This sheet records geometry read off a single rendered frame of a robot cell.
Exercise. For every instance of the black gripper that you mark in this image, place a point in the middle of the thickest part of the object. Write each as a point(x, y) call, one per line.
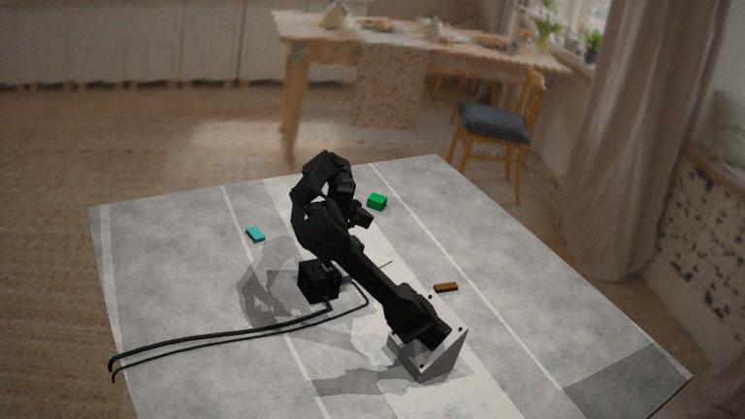
point(312, 208)

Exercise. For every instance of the small teal block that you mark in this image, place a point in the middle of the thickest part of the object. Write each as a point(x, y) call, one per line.
point(255, 234)

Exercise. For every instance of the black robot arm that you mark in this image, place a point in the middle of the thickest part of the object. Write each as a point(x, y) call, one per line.
point(325, 235)

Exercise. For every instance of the small green cube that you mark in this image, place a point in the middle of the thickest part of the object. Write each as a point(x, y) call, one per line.
point(377, 202)

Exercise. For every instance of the small brown rectangular block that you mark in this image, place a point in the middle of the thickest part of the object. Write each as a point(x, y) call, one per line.
point(446, 287)

